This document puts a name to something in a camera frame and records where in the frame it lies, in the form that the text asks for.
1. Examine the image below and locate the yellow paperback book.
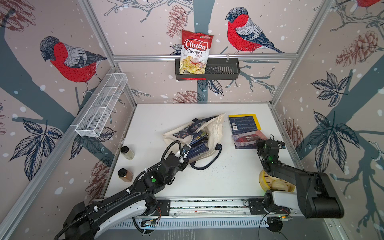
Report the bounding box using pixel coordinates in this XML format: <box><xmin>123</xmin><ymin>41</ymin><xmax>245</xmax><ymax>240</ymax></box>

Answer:
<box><xmin>228</xmin><ymin>113</ymin><xmax>262</xmax><ymax>133</ymax></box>

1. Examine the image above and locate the cream canvas tote bag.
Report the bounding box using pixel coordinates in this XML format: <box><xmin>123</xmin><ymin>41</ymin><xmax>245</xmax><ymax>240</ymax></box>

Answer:
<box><xmin>163</xmin><ymin>114</ymin><xmax>225</xmax><ymax>171</ymax></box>

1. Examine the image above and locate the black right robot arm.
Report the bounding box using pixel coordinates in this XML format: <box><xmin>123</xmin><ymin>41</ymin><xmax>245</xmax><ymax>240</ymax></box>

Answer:
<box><xmin>257</xmin><ymin>139</ymin><xmax>345</xmax><ymax>219</ymax></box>

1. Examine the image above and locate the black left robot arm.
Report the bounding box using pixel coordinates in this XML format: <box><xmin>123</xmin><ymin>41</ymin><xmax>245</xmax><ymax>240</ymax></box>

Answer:
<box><xmin>54</xmin><ymin>150</ymin><xmax>188</xmax><ymax>240</ymax></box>

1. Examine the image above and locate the red Chuba cassava chips bag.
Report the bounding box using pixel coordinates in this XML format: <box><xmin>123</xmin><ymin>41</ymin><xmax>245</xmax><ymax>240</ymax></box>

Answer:
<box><xmin>179</xmin><ymin>30</ymin><xmax>214</xmax><ymax>75</ymax></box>

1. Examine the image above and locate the navy Chinese classics book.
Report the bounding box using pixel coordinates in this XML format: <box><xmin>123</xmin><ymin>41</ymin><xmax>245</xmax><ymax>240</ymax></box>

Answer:
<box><xmin>187</xmin><ymin>144</ymin><xmax>209</xmax><ymax>160</ymax></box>

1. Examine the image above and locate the clear spice jar black lid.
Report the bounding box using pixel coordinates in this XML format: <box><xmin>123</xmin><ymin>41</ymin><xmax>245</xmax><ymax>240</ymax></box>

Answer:
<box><xmin>121</xmin><ymin>146</ymin><xmax>135</xmax><ymax>161</ymax></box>

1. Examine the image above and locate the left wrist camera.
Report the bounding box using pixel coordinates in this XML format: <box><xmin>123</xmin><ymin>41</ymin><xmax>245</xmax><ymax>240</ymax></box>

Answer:
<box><xmin>181</xmin><ymin>144</ymin><xmax>192</xmax><ymax>158</ymax></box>

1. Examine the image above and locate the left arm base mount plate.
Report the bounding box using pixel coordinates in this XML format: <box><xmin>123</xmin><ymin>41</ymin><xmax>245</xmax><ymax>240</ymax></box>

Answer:
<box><xmin>131</xmin><ymin>199</ymin><xmax>171</xmax><ymax>217</ymax></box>

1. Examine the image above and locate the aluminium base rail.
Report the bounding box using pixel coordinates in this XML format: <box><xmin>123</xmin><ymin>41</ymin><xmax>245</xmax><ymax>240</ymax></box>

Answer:
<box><xmin>83</xmin><ymin>195</ymin><xmax>331</xmax><ymax>219</ymax></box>

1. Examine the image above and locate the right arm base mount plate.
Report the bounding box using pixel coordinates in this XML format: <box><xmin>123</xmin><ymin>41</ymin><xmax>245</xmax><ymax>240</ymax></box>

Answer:
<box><xmin>245</xmin><ymin>198</ymin><xmax>291</xmax><ymax>215</ymax></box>

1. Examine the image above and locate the black wall basket shelf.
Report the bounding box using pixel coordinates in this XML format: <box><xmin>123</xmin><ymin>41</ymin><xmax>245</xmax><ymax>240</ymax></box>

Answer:
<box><xmin>175</xmin><ymin>58</ymin><xmax>240</xmax><ymax>81</ymax></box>

